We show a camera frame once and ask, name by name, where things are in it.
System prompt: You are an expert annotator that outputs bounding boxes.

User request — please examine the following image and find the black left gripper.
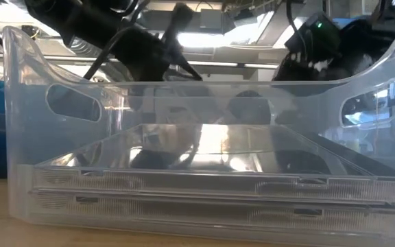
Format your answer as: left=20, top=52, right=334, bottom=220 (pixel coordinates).
left=113, top=2, right=204, bottom=82

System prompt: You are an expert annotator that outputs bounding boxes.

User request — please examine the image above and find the black clear-lid jewel case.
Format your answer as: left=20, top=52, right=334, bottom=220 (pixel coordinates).
left=34, top=123, right=395, bottom=204
left=29, top=187, right=395, bottom=238

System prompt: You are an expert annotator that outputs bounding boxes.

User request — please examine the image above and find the grey ceiling box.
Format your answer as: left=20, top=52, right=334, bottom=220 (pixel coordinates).
left=200, top=8, right=223, bottom=30

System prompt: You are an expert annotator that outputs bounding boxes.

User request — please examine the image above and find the long ceiling light bar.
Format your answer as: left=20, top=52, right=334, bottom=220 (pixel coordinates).
left=187, top=60, right=280, bottom=69

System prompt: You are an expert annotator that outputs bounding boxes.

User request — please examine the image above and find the clear plastic bin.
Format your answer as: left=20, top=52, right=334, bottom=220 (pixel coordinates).
left=1, top=19, right=395, bottom=247

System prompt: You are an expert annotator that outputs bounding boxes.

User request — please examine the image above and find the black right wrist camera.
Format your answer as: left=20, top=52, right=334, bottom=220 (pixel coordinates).
left=284, top=12, right=343, bottom=61

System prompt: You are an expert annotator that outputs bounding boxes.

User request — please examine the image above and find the black left camera cable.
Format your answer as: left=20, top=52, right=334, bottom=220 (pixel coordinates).
left=82, top=25, right=140, bottom=80

